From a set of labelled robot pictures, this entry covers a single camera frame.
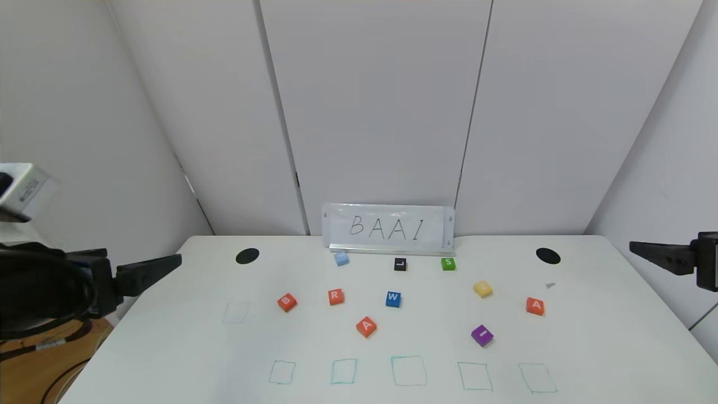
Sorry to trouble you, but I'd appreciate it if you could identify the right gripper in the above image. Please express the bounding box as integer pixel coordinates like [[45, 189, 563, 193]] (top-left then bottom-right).
[[629, 231, 718, 292]]

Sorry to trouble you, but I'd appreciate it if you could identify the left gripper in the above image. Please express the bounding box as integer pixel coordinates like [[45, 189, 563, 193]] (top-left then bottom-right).
[[65, 247, 182, 318]]

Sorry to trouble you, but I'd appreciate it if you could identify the white BAAI sign card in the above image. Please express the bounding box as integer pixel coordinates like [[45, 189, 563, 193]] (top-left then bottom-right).
[[323, 203, 455, 251]]

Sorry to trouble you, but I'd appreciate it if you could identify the metal-framed whiteboard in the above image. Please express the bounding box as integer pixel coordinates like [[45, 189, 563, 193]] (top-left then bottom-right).
[[329, 244, 457, 257]]

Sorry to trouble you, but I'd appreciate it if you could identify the braided left arm cable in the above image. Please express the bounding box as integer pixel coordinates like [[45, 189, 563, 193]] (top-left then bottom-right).
[[0, 317, 95, 355]]

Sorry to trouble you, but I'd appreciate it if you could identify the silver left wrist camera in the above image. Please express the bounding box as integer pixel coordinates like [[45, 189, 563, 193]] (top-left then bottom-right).
[[0, 163, 59, 223]]

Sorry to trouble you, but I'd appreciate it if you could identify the black floor cable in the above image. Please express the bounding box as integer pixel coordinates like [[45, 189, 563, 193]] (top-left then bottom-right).
[[39, 362, 85, 404]]

